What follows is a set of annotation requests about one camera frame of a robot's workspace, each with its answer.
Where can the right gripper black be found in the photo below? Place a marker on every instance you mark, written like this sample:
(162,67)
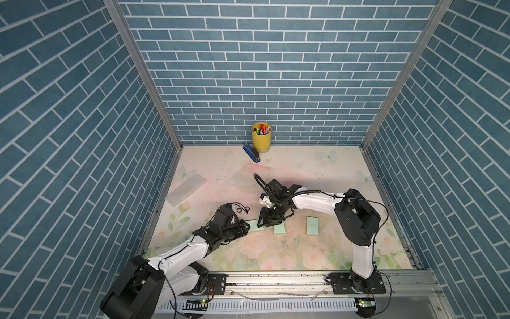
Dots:
(265,216)

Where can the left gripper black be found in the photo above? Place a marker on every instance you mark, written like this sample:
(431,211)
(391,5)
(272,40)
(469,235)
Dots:
(240,228)

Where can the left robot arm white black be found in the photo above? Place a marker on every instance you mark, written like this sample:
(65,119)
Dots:
(146,284)

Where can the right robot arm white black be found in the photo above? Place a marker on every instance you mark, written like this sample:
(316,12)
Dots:
(359,221)

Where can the blue stapler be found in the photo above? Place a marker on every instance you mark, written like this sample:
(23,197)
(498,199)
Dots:
(252,152)

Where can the yellow pen cup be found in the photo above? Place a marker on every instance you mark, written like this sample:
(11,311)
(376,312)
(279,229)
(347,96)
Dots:
(261,143)

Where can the markers in cup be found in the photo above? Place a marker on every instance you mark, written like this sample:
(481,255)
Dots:
(261,129)

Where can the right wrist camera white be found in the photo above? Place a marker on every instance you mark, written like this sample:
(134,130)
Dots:
(265,200)

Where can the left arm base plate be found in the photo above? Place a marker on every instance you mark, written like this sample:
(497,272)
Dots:
(212,284)

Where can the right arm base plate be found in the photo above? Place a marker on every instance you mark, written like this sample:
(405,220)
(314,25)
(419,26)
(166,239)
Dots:
(349,283)

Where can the aluminium front rail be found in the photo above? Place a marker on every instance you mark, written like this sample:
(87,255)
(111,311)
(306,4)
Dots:
(305,294)

